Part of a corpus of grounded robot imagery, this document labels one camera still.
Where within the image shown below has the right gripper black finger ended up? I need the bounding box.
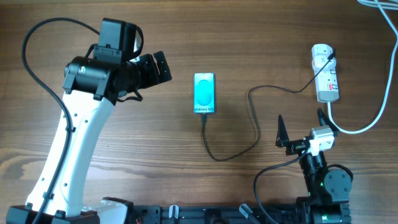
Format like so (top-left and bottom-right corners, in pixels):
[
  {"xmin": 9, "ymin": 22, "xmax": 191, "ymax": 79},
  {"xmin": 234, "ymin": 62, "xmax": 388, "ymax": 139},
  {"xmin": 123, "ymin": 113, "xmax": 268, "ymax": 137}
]
[
  {"xmin": 317, "ymin": 108, "xmax": 339, "ymax": 137},
  {"xmin": 275, "ymin": 114, "xmax": 289, "ymax": 147}
]

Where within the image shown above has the light blue screen smartphone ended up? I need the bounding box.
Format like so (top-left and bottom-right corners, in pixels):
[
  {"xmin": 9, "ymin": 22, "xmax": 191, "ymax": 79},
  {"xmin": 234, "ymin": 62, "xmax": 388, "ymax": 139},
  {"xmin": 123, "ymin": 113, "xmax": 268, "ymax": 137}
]
[{"xmin": 193, "ymin": 73, "xmax": 215, "ymax": 113}]

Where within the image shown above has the black USB charging cable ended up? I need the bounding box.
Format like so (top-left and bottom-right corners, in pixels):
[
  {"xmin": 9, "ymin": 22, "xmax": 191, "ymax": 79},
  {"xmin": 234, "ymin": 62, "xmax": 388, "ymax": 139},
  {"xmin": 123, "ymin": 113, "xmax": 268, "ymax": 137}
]
[{"xmin": 200, "ymin": 50, "xmax": 336, "ymax": 162}]

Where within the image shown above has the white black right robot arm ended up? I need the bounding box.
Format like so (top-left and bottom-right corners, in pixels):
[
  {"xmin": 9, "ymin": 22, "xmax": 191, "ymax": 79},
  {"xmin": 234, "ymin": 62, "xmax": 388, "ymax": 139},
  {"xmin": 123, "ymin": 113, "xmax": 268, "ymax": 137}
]
[{"xmin": 275, "ymin": 108, "xmax": 354, "ymax": 223}]

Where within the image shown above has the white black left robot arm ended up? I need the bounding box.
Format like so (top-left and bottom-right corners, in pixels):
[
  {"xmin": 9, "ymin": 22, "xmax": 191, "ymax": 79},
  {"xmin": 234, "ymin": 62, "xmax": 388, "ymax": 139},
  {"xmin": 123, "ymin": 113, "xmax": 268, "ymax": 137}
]
[{"xmin": 6, "ymin": 18, "xmax": 172, "ymax": 223}]

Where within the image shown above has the white USB charger adapter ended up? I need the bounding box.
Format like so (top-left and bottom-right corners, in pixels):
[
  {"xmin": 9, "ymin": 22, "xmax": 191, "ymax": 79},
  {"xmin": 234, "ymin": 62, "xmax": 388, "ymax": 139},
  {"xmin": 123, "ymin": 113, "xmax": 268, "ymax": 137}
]
[{"xmin": 312, "ymin": 54, "xmax": 336, "ymax": 70}]

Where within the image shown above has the white power strip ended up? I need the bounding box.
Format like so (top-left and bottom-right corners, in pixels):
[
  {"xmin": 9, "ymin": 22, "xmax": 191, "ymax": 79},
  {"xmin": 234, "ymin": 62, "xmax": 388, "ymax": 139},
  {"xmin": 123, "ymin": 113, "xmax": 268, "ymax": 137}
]
[{"xmin": 312, "ymin": 44, "xmax": 340, "ymax": 103}]

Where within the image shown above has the white power strip cord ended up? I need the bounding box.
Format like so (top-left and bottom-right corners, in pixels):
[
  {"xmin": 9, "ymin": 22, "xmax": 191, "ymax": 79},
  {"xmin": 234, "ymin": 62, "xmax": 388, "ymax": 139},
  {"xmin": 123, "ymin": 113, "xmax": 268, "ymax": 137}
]
[{"xmin": 326, "ymin": 0, "xmax": 398, "ymax": 135}]

